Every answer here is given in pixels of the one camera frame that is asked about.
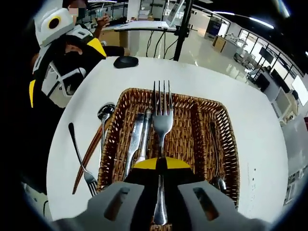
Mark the brown wicker storage slot basket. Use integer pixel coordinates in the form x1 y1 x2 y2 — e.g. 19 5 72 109
97 88 241 210

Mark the dark blue display panel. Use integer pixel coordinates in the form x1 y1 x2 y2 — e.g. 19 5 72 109
205 19 220 39

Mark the black stand pole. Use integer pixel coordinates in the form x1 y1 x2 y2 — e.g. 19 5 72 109
172 0 193 62

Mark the wooden handled spoon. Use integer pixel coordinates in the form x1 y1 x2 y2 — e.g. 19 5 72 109
72 103 116 195

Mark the black computer mouse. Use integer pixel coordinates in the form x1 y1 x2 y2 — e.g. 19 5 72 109
113 56 140 69

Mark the black monitor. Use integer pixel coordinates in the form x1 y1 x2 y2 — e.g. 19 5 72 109
259 47 274 62
270 68 291 94

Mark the steel fork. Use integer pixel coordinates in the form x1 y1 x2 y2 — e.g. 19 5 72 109
68 122 98 197
152 80 174 226

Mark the wooden cabinet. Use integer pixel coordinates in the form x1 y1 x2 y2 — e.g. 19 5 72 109
212 35 227 53

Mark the white office chair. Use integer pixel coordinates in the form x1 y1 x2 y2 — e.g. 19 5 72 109
42 60 86 99

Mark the steel knife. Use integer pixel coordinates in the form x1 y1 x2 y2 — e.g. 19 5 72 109
134 107 153 164
124 113 145 181

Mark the person's left hand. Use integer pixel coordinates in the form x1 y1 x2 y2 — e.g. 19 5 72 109
64 42 84 56

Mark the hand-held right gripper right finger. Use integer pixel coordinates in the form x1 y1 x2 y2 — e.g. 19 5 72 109
159 156 238 231

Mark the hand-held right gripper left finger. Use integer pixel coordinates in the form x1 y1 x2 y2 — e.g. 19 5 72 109
86 157 161 231

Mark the steel spoon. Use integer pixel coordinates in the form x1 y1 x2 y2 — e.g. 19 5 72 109
208 121 228 192
97 103 116 168

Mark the white standing desk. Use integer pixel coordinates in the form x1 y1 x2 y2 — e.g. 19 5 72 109
113 20 178 58

